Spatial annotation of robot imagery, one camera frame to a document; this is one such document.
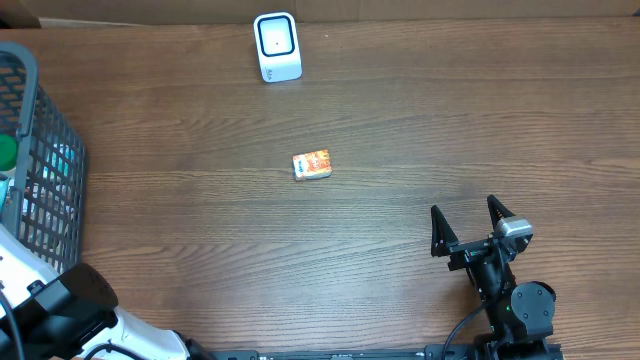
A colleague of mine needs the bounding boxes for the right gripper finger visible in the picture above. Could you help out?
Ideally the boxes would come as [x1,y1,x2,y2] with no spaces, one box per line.
[487,194,514,230]
[431,205,459,248]

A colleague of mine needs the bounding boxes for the orange tissue pack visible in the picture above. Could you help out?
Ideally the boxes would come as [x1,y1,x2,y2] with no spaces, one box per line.
[292,149,333,181]

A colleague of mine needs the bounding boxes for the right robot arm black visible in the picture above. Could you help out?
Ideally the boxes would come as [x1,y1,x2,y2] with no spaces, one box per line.
[424,195,564,360]

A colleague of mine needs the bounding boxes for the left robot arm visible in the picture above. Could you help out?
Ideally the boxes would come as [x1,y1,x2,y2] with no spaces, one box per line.
[1,228,212,360]

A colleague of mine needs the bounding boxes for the white barcode scanner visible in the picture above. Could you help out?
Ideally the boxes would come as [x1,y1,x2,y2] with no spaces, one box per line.
[253,12,303,83]

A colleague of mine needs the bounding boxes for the teal snack packet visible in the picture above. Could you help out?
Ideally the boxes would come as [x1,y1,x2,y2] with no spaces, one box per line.
[42,144,75,195]

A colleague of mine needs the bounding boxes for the grey plastic shopping basket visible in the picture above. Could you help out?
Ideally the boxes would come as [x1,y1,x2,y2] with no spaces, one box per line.
[1,42,88,273]

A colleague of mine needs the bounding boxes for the green bottle cap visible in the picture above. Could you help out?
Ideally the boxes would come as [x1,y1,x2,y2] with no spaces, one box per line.
[0,134,19,171]

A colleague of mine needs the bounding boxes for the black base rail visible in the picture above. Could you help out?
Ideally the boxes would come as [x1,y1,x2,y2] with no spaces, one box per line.
[209,342,565,360]

